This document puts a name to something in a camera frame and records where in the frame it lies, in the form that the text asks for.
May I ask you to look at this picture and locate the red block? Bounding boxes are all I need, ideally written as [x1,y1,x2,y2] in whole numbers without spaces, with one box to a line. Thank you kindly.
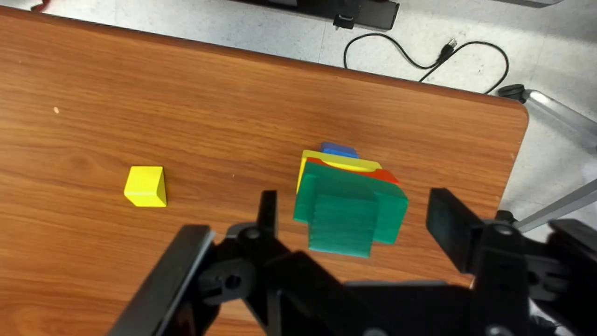
[306,157,403,186]

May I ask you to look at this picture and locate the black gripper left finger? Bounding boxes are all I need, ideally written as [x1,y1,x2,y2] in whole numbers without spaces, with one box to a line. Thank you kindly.
[256,188,280,237]

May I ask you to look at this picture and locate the flat green block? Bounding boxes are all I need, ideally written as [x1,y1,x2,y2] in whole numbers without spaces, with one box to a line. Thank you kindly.
[291,162,410,246]

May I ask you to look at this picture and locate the green cube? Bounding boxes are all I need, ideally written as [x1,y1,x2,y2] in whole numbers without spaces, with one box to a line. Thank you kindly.
[308,192,381,259]

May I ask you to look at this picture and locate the grey metal legs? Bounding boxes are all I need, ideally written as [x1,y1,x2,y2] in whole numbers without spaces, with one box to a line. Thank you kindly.
[494,82,597,233]

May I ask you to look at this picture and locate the black equipment bar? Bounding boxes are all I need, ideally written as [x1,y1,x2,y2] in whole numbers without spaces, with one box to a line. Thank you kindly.
[233,0,401,32]

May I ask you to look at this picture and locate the blue block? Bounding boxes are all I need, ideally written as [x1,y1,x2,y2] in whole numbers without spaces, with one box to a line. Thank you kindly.
[319,142,360,158]

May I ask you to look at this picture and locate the small yellow cube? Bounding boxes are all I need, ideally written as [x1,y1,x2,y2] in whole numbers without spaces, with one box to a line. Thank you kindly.
[121,164,170,211]

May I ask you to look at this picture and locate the black cable with plug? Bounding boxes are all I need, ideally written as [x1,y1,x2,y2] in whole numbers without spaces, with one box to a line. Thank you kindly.
[341,32,511,97]

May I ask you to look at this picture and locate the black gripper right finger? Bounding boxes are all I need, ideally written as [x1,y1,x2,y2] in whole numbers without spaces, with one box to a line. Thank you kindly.
[425,186,485,274]

